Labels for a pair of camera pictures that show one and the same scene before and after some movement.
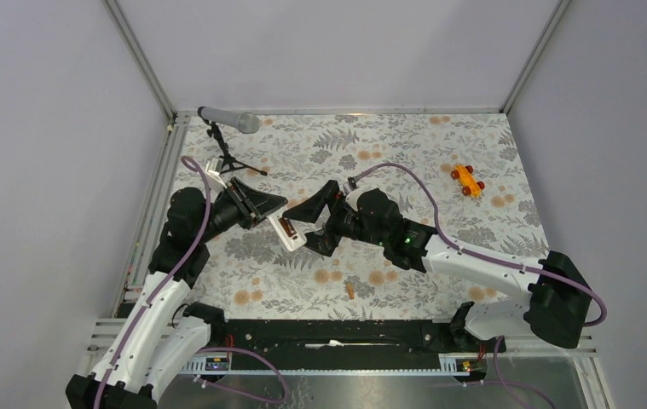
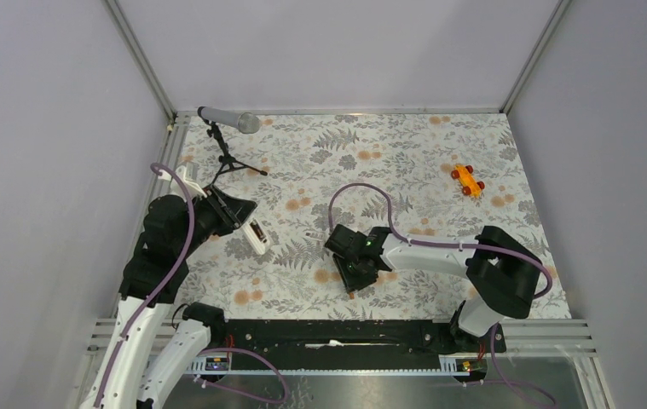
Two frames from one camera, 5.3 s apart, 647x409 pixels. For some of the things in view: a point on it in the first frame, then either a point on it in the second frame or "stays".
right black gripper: x=326 y=239 → x=353 y=283
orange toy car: x=469 y=184 stays
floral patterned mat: x=468 y=164 stays
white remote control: x=291 y=237 → x=257 y=236
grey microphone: x=246 y=123 stays
